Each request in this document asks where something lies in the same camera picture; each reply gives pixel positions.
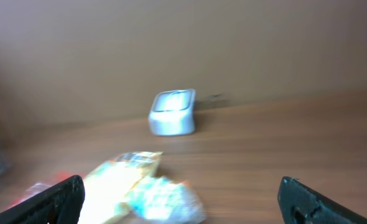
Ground teal white packet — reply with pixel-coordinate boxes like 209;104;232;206
127;177;206;224

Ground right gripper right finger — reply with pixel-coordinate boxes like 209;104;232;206
277;176;367;224

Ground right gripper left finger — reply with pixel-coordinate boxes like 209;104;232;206
0;175;85;224

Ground white barcode scanner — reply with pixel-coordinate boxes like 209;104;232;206
148;88;196;136

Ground yellow snack bag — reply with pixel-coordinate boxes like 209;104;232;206
78;151;162;224

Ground red Hacks candy bag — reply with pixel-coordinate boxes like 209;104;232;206
8;171;74;208

